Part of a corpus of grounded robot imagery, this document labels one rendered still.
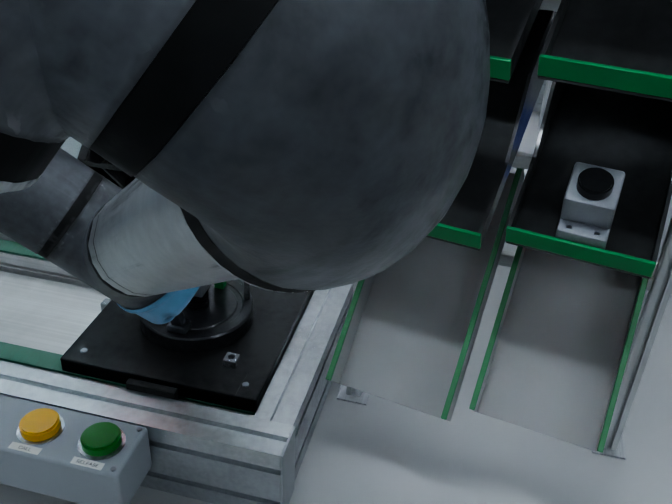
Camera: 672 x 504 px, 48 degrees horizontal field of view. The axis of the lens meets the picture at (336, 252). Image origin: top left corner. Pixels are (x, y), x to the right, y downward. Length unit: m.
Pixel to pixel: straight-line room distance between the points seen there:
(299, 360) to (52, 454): 0.29
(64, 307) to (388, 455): 0.49
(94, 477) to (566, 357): 0.50
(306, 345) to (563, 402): 0.32
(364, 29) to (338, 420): 0.83
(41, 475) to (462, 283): 0.48
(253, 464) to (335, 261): 0.62
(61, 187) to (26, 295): 0.59
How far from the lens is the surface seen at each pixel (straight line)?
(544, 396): 0.82
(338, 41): 0.17
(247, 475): 0.84
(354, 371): 0.83
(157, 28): 0.17
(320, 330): 0.95
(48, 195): 0.56
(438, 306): 0.82
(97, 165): 0.68
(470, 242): 0.70
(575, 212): 0.69
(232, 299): 0.95
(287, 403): 0.85
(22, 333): 1.07
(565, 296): 0.84
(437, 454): 0.95
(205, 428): 0.83
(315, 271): 0.24
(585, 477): 0.98
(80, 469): 0.82
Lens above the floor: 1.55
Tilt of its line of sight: 32 degrees down
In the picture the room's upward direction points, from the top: 3 degrees clockwise
